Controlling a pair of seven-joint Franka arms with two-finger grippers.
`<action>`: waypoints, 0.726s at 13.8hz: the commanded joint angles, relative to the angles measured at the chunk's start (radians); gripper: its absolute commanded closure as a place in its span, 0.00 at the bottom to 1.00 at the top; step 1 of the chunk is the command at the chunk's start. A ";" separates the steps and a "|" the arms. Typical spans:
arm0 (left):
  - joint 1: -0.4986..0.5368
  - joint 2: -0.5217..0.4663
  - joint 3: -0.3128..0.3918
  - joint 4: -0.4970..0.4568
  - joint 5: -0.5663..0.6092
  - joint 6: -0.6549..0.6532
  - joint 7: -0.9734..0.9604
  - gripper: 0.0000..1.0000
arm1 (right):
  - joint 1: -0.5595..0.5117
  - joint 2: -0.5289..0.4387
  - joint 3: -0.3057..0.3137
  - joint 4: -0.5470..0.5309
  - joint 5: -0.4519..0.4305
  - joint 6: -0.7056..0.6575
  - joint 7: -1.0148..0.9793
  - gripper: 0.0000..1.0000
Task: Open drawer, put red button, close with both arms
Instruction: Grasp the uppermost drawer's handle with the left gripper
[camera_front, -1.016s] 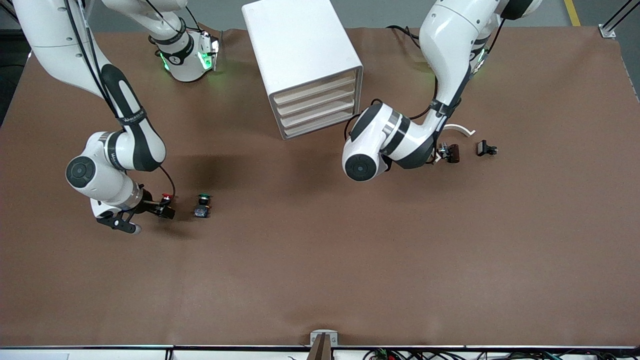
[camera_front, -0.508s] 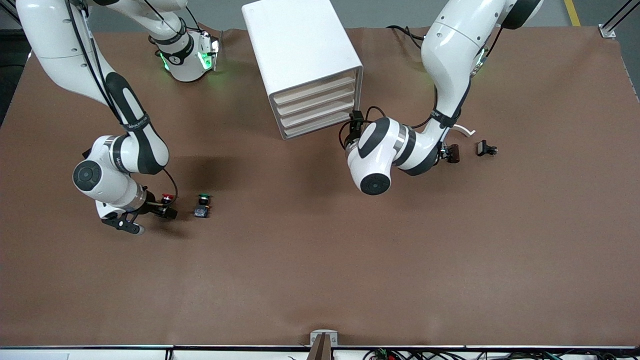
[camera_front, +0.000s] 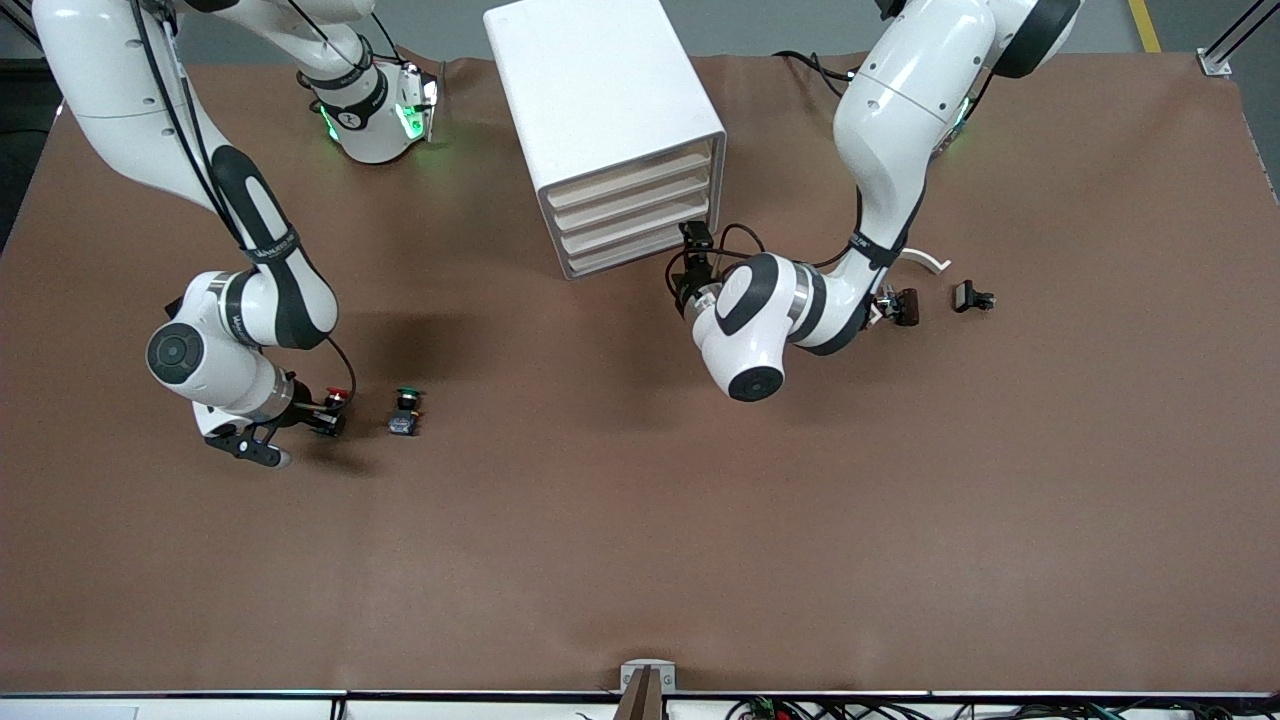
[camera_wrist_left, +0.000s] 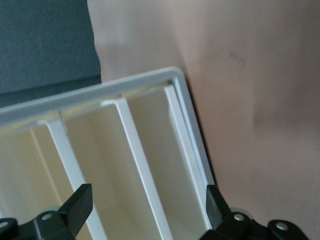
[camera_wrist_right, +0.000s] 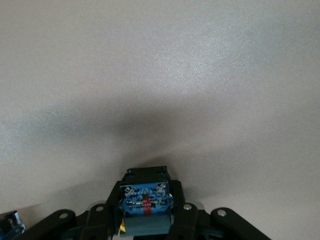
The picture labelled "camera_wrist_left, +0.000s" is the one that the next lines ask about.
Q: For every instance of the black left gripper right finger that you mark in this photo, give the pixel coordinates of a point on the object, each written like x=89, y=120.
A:
x=216, y=212

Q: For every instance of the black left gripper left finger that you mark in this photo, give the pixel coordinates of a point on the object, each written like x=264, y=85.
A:
x=77, y=210

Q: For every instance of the white drawer cabinet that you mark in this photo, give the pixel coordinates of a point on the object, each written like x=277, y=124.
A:
x=125, y=85

